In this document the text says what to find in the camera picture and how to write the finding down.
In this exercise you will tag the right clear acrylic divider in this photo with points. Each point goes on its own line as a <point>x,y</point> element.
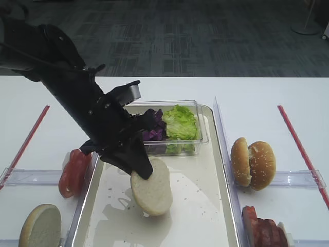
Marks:
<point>236,211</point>

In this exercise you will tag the inner tomato slice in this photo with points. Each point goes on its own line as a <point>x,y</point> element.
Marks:
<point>79,167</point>

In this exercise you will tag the white pusher block right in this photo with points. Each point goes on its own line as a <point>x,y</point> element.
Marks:
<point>288,236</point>

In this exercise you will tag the bun bottom slice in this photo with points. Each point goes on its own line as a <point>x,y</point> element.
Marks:
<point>153,195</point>

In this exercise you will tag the red tomato slice right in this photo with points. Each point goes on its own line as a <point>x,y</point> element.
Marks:
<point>250,222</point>

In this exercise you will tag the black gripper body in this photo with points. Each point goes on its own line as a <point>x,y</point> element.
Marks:
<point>115,124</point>

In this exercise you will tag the grey stand base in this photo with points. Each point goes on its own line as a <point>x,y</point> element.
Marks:
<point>306,27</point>

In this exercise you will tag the right red strip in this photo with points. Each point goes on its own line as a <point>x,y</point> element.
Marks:
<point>303,153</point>

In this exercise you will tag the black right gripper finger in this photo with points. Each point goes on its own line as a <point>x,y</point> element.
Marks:
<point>129,155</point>

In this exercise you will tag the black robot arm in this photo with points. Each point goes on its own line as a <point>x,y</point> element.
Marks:
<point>45,54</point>

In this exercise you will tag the clear rail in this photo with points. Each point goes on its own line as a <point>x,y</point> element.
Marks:
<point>308,179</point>
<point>311,243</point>
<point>20,177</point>

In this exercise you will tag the upper right clear rail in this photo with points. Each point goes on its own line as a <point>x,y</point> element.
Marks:
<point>308,179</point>

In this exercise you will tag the upper left clear rail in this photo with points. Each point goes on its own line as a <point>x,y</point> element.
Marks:
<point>20,177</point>

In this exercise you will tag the red strip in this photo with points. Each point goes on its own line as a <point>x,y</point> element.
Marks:
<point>28,136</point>
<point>303,153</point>

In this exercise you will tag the lower right clear rail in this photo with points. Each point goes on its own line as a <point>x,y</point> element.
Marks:
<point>311,243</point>

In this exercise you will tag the dark red meat patties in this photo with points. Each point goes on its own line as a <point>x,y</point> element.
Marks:
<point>265,232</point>

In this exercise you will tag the left clear acrylic divider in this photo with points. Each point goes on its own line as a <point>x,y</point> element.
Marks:
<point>71,233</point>

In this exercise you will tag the green lettuce pile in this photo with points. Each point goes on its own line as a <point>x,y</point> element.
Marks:
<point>180,123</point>

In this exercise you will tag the purple cabbage pile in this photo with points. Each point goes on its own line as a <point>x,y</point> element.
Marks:
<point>158,131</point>

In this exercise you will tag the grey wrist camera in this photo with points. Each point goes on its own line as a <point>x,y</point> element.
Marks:
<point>128,93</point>

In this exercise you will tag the white metal tray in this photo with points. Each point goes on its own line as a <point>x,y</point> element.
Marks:
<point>185,202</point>

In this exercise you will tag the left bun bottom half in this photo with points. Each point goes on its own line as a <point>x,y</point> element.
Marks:
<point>42,227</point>

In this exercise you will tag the clear acrylic divider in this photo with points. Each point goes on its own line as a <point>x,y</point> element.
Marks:
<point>71,233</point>
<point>236,211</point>

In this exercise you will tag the sesame bun top half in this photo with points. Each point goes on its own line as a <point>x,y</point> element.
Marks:
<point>262,165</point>

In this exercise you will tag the clear plastic container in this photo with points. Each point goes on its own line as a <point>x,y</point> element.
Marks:
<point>173,147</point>

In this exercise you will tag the left red strip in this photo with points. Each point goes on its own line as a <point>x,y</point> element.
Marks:
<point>28,136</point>

